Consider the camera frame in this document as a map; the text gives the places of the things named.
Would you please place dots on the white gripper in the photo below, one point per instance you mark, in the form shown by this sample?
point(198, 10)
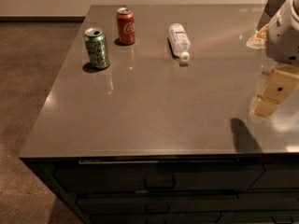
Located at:
point(284, 41)

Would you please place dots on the clear plastic bottle white cap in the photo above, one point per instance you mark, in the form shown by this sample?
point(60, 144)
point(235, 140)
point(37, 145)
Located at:
point(179, 41)

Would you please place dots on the snack bag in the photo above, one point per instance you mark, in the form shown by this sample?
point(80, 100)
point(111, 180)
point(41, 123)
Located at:
point(257, 41)

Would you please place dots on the dark box with snacks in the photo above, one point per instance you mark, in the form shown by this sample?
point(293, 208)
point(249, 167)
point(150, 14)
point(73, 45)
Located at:
point(270, 9)

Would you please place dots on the dark drawer cabinet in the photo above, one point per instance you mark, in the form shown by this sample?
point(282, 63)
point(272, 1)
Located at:
point(183, 190)

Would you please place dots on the red cola can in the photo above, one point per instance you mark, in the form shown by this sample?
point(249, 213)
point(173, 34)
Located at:
point(126, 25)

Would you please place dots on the green soda can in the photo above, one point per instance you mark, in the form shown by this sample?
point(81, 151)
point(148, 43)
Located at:
point(96, 46)

